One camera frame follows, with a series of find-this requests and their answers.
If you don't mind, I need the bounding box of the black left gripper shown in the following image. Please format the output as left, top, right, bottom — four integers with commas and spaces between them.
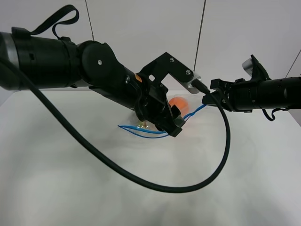
135, 84, 183, 137

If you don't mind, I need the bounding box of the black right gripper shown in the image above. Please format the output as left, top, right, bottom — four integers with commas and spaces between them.
202, 79, 232, 110

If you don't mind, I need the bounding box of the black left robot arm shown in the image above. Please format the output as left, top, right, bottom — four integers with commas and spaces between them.
0, 32, 185, 137

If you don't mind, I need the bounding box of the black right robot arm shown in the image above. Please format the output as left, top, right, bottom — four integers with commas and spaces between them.
210, 77, 301, 112

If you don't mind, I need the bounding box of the orange fruit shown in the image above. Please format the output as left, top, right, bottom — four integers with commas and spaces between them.
169, 97, 190, 117

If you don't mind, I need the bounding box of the black usb cable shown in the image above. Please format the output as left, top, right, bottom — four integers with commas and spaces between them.
0, 58, 230, 193

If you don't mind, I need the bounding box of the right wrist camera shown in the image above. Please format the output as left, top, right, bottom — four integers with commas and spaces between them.
242, 55, 271, 81

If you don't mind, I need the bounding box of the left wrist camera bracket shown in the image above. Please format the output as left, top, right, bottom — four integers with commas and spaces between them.
140, 52, 201, 94

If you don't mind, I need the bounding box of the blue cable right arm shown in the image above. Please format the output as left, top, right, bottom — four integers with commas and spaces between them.
262, 108, 291, 122

